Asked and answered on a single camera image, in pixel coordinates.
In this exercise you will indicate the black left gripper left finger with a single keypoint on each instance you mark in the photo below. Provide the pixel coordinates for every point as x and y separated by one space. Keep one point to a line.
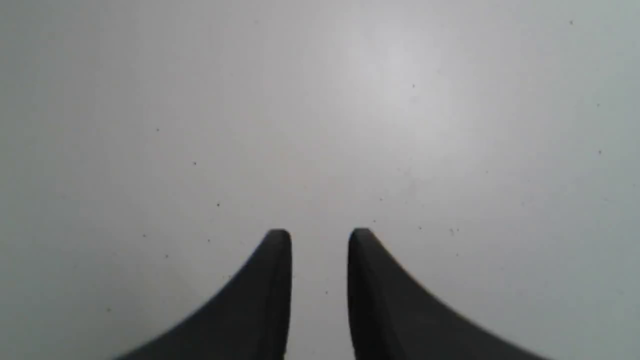
248 319

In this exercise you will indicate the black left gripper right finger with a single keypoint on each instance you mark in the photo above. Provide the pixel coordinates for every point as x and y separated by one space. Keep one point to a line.
392 317

